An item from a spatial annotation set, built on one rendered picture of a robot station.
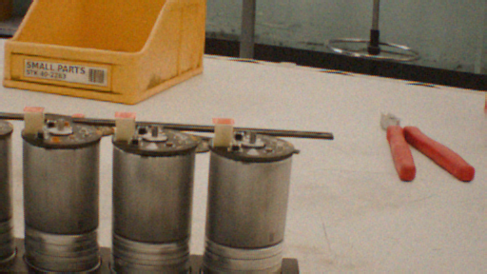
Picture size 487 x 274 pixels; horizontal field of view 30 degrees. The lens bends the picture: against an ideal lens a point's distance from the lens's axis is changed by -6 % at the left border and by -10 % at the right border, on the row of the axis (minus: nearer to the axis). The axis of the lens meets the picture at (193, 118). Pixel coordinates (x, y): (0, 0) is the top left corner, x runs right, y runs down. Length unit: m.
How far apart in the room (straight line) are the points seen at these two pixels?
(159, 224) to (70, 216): 0.03
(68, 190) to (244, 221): 0.05
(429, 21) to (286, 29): 0.75
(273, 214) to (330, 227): 0.12
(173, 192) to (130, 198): 0.01
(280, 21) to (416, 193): 4.36
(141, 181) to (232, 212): 0.03
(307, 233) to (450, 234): 0.07
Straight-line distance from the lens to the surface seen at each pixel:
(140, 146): 0.28
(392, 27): 4.71
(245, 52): 3.34
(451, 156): 0.50
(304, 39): 4.79
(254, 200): 0.28
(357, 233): 0.40
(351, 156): 0.51
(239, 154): 0.28
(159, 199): 0.28
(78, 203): 0.28
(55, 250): 0.29
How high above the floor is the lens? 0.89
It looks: 14 degrees down
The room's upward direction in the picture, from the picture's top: 3 degrees clockwise
